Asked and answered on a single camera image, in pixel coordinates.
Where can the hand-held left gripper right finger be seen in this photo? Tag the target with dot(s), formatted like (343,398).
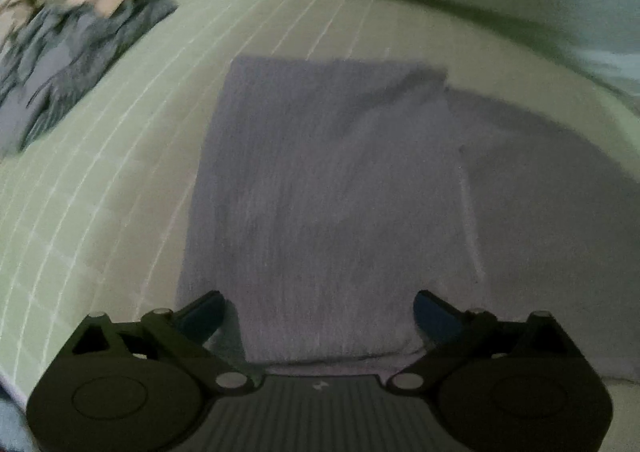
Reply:
(436,317)

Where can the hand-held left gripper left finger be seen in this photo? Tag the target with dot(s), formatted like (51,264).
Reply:
(200,316)

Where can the grey pants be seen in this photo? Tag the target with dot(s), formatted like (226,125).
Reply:
(325,182)

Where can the plaid garment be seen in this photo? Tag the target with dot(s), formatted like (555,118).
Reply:
(105,57)

